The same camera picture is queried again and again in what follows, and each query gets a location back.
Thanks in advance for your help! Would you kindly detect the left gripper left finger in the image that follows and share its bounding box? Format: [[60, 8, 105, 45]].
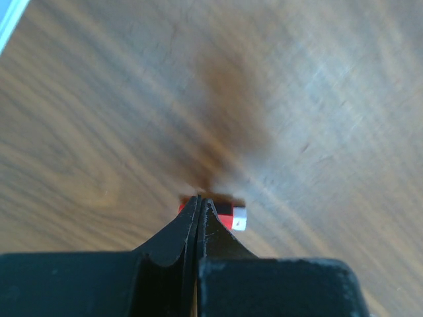
[[1, 196, 202, 316]]

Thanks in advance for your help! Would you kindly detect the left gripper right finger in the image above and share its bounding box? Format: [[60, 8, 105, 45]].
[[197, 199, 369, 316]]

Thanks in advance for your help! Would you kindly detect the red pen cap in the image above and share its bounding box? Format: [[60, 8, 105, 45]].
[[178, 196, 248, 232]]

